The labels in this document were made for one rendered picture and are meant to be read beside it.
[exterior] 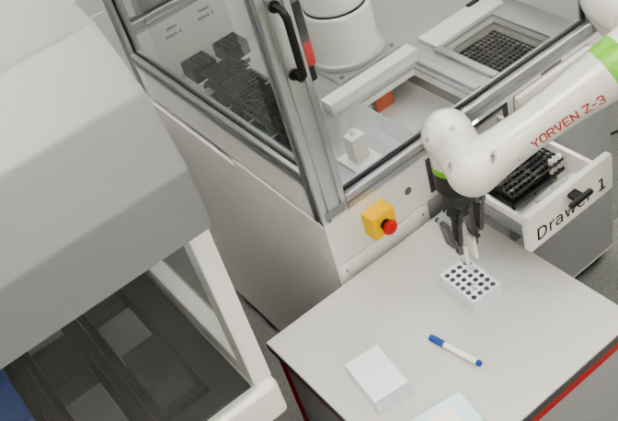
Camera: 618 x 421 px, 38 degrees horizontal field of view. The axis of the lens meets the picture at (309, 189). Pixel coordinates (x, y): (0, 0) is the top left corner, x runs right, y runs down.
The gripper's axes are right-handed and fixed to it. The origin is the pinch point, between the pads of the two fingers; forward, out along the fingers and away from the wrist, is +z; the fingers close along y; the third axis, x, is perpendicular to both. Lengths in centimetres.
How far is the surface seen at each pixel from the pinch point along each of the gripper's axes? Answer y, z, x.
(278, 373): -36, 86, 72
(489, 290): -2.0, 6.0, -9.0
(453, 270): -3.3, 6.7, 2.4
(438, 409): -31.3, 5.3, -26.0
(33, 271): -84, -64, -6
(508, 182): 20.9, -1.3, 8.8
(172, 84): -27, -23, 88
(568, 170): 36.1, 2.2, 3.9
